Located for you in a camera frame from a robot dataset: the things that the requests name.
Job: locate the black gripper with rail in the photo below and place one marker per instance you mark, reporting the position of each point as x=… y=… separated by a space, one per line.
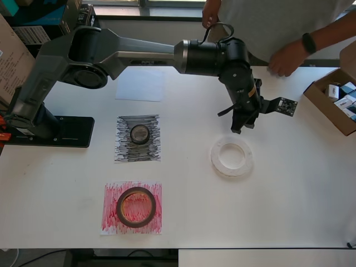
x=250 y=109

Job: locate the white tape roll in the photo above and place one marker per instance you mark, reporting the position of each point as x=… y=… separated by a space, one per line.
x=217 y=161

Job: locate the black tape roll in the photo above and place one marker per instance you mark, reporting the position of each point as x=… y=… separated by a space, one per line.
x=140 y=142

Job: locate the red tape roll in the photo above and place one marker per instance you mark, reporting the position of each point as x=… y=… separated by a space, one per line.
x=136 y=224

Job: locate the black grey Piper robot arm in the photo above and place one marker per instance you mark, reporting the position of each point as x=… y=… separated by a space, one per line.
x=139 y=48

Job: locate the person left forearm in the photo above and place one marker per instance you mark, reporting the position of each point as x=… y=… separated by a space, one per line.
x=333 y=30

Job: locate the person left hand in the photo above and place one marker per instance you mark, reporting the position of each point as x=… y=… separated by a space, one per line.
x=286 y=61

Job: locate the person right hand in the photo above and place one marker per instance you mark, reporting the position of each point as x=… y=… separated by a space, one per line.
x=211 y=12

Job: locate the open cardboard box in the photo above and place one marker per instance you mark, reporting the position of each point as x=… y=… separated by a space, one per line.
x=328 y=114

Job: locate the small white carton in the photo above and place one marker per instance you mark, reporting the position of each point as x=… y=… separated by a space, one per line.
x=351 y=114
x=333 y=93
x=343 y=103

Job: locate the black scribbled paper sheet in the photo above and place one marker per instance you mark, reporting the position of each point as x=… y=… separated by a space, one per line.
x=150 y=155

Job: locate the person in grey shirt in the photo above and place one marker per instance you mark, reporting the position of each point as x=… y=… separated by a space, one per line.
x=264 y=22

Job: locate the black wristband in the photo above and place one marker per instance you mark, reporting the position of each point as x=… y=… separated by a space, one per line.
x=309 y=43

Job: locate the small dark carton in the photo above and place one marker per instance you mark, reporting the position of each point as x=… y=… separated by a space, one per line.
x=348 y=87
x=352 y=97

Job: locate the blank white paper sheet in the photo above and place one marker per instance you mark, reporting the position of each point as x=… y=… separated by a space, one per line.
x=139 y=89

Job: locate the brown cardboard box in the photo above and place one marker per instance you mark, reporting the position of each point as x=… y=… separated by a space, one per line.
x=349 y=55

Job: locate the red scribbled paper sheet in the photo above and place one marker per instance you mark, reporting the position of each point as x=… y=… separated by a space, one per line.
x=111 y=225

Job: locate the black carton with gold print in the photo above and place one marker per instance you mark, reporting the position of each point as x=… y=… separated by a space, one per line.
x=72 y=14

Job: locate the grey carton with printed text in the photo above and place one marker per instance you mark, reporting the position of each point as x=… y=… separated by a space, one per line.
x=33 y=34

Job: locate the dark blue carton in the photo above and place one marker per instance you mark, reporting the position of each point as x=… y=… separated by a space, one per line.
x=41 y=16

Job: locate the cardboard box with shipping label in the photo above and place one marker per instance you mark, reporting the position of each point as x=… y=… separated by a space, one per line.
x=14 y=66

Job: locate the orange clamp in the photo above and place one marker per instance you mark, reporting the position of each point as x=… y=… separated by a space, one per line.
x=5 y=137
x=2 y=122

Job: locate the teal carton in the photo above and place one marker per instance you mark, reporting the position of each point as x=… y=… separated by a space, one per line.
x=8 y=7

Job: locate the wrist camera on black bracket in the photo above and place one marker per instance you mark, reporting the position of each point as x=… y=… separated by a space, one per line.
x=286 y=107

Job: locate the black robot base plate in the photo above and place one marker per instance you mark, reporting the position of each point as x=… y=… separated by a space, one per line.
x=78 y=130

